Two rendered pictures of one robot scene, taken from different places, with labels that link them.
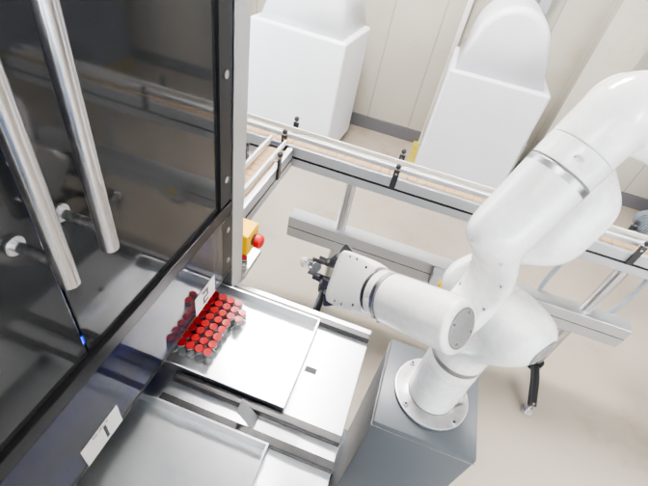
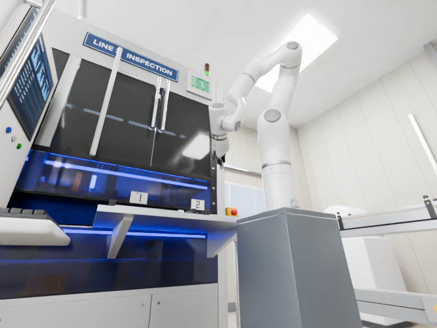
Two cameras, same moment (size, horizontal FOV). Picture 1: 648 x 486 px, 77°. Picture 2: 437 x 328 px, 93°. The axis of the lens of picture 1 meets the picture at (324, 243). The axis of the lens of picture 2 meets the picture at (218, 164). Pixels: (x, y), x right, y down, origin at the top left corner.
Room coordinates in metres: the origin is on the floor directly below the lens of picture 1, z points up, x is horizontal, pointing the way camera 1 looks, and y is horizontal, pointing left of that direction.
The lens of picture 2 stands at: (-0.12, -0.79, 0.72)
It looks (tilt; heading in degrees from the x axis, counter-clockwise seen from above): 24 degrees up; 50
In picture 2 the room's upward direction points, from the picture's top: 1 degrees counter-clockwise
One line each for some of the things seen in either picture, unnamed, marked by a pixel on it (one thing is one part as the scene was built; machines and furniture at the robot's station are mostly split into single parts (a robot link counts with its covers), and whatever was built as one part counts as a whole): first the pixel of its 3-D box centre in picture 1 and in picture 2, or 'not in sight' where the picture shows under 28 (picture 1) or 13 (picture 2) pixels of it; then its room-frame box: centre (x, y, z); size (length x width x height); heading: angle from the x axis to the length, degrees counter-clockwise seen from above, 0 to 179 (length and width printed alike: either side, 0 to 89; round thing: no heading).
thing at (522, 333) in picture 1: (492, 335); (273, 139); (0.53, -0.37, 1.16); 0.19 x 0.12 x 0.24; 39
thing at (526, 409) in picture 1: (530, 365); not in sight; (1.31, -1.20, 0.07); 0.50 x 0.08 x 0.14; 171
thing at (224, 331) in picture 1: (224, 331); not in sight; (0.57, 0.20, 0.90); 0.18 x 0.02 x 0.05; 171
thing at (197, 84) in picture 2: not in sight; (199, 84); (0.57, 0.24, 1.96); 0.21 x 0.01 x 0.21; 171
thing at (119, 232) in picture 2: not in sight; (118, 240); (0.14, 0.14, 0.80); 0.34 x 0.03 x 0.13; 81
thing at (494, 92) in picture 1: (484, 105); not in sight; (3.09, -0.95, 0.69); 0.70 x 0.61 x 1.39; 81
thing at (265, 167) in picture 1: (241, 189); not in sight; (1.14, 0.32, 0.92); 0.69 x 0.15 x 0.16; 171
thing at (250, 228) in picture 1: (242, 235); (230, 213); (0.83, 0.23, 1.00); 0.08 x 0.07 x 0.07; 81
